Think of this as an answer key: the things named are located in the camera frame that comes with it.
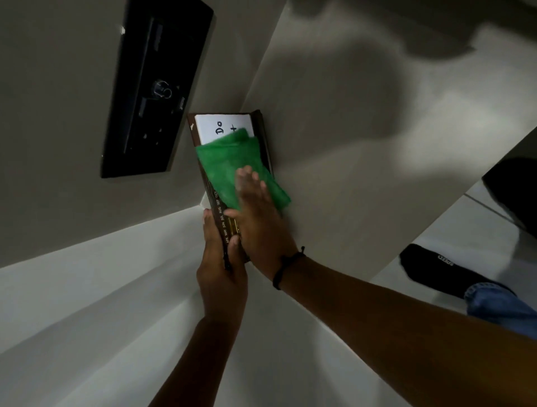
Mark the person's right hand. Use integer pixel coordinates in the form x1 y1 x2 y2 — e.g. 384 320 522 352
223 165 306 290

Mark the person's left hand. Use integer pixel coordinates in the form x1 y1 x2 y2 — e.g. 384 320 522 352
196 209 249 325

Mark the brown wooden desk calendar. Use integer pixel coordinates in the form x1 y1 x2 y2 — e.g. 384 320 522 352
187 109 276 270

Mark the green cleaning cloth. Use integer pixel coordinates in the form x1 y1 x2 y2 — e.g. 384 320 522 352
196 128 292 211

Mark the person's left forearm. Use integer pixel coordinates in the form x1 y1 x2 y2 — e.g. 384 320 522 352
149 316 246 407

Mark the person's right forearm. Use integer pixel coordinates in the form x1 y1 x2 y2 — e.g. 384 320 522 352
275 254 537 407

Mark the black thread wristband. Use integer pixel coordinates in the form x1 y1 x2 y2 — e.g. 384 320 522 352
272 246 306 291

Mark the white paper card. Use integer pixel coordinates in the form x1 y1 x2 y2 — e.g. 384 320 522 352
194 113 254 146

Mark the black sock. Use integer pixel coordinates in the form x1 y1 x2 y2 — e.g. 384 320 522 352
399 243 516 301

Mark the blue jeans leg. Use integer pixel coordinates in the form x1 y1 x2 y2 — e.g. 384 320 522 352
463 282 537 341

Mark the dark furniture piece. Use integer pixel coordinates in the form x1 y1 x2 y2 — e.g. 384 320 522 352
481 157 537 240

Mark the black wall switch panel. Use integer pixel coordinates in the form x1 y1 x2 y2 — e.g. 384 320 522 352
100 0 215 179

